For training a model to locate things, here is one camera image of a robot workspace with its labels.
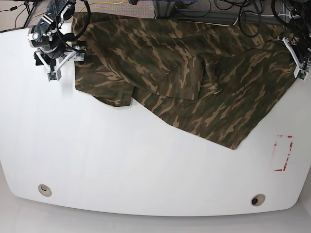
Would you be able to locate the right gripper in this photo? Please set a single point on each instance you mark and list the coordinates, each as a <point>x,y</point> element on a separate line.
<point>54,60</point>

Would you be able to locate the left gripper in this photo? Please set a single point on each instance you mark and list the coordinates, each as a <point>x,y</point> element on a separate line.
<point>300,54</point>

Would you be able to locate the camouflage t-shirt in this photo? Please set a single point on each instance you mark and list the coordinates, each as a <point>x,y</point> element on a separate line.
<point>208,80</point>

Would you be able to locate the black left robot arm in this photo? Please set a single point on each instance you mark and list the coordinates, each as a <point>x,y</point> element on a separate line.
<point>300,25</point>

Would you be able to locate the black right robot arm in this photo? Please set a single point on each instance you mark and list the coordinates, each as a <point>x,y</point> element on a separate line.
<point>53,48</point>

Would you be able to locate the red tape rectangle marking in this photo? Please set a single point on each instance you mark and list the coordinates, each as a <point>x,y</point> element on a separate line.
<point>281,153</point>

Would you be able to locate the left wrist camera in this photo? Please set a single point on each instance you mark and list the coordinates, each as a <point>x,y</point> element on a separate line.
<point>301,74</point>

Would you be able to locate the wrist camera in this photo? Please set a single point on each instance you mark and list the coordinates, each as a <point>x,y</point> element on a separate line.
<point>301,74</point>
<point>54,75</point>

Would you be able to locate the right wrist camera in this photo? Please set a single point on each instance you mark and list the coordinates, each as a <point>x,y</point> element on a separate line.
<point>54,75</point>

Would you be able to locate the left table cable grommet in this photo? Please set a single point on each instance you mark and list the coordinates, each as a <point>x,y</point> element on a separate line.
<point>44,190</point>

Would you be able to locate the table cable grommet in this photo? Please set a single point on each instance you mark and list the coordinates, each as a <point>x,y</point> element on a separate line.
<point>258,200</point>
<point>44,190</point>

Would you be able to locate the right table cable grommet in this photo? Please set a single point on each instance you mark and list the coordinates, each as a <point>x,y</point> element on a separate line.
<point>258,200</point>

